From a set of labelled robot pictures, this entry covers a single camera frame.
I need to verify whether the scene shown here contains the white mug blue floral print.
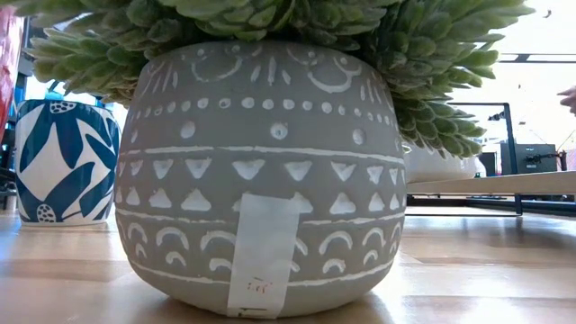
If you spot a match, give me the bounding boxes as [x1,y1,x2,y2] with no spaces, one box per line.
[14,99,122,228]

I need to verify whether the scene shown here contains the red ceramic mug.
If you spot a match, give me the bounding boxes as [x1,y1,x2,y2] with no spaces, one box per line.
[0,4,24,136]

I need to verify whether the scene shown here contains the succulent plant patterned grey pot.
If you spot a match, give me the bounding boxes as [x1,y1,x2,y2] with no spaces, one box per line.
[0,0,536,320]

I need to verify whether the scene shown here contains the white paper tape label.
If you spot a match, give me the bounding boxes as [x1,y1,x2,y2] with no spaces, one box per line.
[226,193,302,320]

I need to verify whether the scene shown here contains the thin black metal stand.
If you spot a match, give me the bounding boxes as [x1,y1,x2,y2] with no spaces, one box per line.
[449,102,517,175]

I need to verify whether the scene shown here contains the wooden riser shelf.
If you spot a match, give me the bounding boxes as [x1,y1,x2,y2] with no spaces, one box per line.
[404,170,576,218]

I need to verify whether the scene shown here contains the black equipment cabinet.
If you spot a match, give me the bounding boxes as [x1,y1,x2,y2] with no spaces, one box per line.
[477,142,569,176]

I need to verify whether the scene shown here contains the person's hand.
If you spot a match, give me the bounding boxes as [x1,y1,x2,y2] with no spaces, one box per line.
[556,85,576,116]

